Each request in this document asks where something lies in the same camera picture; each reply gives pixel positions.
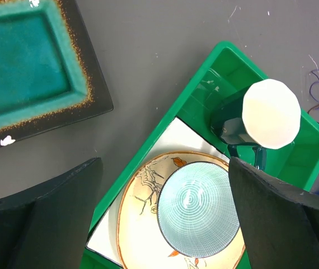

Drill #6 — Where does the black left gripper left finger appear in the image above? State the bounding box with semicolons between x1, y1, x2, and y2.
0;157;103;268

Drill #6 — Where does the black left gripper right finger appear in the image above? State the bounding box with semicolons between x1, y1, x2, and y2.
229;157;319;268

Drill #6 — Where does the white square plate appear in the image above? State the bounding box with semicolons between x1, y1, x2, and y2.
81;118;229;268

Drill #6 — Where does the green plastic tray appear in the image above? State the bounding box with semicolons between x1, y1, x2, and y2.
79;40;319;269

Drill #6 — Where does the light blue ceramic bowl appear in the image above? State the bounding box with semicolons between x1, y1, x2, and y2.
157;161;240;258

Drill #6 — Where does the beige painted ceramic plate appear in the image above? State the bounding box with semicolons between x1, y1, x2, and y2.
116;151;245;269

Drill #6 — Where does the dark green white-lined mug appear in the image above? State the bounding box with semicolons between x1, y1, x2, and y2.
210;79;301;170

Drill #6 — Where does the teal square ceramic plate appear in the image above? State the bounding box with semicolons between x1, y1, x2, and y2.
0;1;114;147

